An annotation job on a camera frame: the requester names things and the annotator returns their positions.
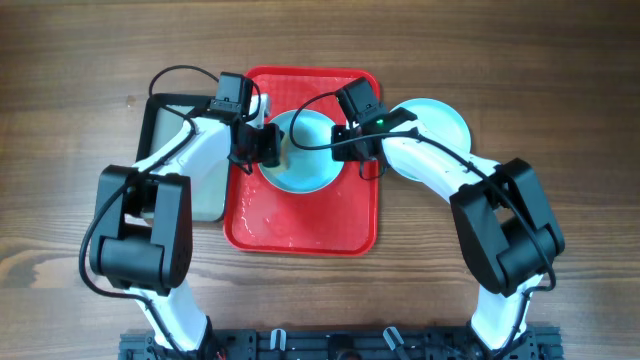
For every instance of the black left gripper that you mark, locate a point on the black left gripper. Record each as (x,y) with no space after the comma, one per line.
(272,151)

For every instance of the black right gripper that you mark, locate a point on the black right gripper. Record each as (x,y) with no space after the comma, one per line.
(340,153)

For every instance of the light blue plate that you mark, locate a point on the light blue plate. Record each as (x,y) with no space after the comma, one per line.
(308,171)

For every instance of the turquoise plate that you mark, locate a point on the turquoise plate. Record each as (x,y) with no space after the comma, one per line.
(441,119)

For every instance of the green yellow sponge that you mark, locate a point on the green yellow sponge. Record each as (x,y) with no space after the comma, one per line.
(284,152)

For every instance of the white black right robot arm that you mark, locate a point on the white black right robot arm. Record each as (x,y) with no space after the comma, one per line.
(507,232)

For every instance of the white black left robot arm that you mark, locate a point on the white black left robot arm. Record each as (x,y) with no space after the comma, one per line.
(139,244)

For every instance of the black water tray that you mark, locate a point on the black water tray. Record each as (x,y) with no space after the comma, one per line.
(159,126)

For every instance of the red plastic tray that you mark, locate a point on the red plastic tray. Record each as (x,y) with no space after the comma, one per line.
(338,220)

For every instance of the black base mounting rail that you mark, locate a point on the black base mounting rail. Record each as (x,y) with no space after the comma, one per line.
(438,342)

